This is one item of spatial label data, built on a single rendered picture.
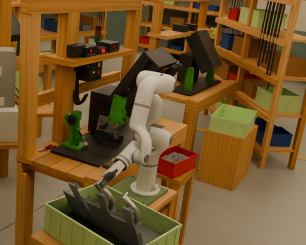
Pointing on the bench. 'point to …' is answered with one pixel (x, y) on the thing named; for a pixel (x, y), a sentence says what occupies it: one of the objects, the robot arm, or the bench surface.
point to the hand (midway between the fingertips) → (101, 184)
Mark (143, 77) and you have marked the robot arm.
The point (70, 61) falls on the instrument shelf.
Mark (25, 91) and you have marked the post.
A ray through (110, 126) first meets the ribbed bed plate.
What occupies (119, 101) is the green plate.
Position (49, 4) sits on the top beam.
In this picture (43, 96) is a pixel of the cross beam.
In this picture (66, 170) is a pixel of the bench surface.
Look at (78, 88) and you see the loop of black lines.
